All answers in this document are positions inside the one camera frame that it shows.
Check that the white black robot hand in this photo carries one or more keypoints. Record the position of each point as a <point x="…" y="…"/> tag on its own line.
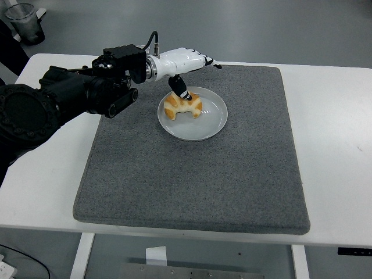
<point x="180" y="61"/>

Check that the golden croissant bread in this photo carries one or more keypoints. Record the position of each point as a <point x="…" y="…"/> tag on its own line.
<point x="180" y="107"/>

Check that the white round plate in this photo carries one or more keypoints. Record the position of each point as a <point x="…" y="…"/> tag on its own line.
<point x="209" y="122"/>

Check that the grey metal plate with screws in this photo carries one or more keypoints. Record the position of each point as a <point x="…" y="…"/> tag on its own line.
<point x="189" y="273"/>

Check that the grey felt mat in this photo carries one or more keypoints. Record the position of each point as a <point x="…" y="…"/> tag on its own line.
<point x="189" y="180"/>

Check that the grey bin with plastic liner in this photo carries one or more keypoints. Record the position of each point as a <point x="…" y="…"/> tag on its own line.
<point x="27" y="27"/>

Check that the white furniture foot bar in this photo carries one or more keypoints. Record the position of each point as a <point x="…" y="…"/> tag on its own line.
<point x="17" y="37"/>

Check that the person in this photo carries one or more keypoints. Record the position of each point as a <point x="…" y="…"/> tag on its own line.
<point x="8" y="49"/>

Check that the white table leg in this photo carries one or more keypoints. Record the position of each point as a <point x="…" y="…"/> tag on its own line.
<point x="81" y="255"/>
<point x="300" y="261"/>

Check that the black table control panel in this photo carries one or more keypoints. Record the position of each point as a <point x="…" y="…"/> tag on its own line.
<point x="354" y="251"/>

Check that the white power strip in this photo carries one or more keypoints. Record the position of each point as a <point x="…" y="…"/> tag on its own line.
<point x="5" y="270"/>

